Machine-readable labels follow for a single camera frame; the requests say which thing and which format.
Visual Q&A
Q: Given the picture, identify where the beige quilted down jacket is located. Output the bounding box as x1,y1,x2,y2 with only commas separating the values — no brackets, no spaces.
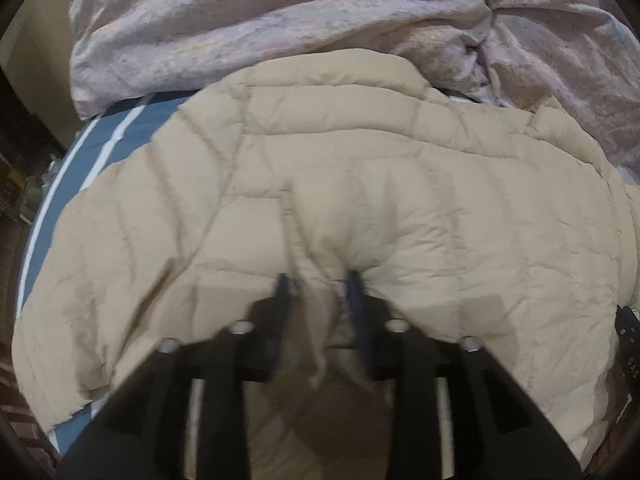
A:
12,50,639,479

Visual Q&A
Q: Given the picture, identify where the blue white striped bed sheet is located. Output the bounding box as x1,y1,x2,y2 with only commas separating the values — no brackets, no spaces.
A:
14,90,196,456

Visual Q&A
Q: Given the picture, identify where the lilac floral duvet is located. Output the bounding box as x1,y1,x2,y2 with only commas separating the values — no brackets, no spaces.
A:
70,0,639,177

